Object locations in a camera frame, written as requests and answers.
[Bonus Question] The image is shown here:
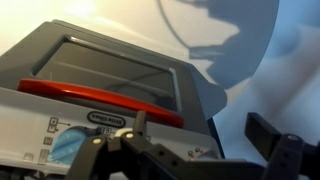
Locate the blue stove dial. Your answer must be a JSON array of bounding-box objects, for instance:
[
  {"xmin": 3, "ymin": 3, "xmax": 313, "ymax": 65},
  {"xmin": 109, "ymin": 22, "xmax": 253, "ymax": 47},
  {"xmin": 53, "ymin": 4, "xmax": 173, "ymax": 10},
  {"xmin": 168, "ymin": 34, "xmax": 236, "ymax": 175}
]
[{"xmin": 48, "ymin": 125, "xmax": 98, "ymax": 166}]

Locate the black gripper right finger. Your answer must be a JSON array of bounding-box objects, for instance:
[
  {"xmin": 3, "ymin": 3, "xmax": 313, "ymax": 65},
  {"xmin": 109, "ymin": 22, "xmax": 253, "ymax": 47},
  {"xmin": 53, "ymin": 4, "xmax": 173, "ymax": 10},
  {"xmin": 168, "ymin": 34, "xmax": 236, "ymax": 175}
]
[{"xmin": 244, "ymin": 112, "xmax": 320, "ymax": 180}]

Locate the red oven door handle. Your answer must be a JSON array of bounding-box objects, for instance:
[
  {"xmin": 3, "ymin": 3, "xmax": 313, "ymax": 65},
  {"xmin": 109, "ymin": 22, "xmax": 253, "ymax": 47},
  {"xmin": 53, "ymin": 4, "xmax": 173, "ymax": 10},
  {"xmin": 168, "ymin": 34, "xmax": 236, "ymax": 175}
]
[{"xmin": 16, "ymin": 78, "xmax": 185, "ymax": 129}]

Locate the grey oven door with window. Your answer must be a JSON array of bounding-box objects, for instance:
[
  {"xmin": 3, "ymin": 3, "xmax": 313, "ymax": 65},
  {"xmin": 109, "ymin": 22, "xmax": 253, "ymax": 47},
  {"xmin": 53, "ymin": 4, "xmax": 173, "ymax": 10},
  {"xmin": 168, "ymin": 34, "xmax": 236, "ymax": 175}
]
[{"xmin": 0, "ymin": 19, "xmax": 228, "ymax": 134}]

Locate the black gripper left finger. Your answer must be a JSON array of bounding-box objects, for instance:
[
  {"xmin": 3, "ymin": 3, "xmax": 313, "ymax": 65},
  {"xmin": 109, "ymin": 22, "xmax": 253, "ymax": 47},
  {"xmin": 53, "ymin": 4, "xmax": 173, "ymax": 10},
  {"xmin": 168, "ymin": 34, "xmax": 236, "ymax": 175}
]
[{"xmin": 64, "ymin": 110, "xmax": 201, "ymax": 180}]

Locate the grey toy stove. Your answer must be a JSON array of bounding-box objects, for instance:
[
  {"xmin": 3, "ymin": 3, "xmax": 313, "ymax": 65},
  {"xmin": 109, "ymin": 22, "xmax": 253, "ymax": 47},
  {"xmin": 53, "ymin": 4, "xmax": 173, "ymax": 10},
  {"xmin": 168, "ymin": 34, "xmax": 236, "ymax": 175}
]
[{"xmin": 0, "ymin": 19, "xmax": 228, "ymax": 180}]

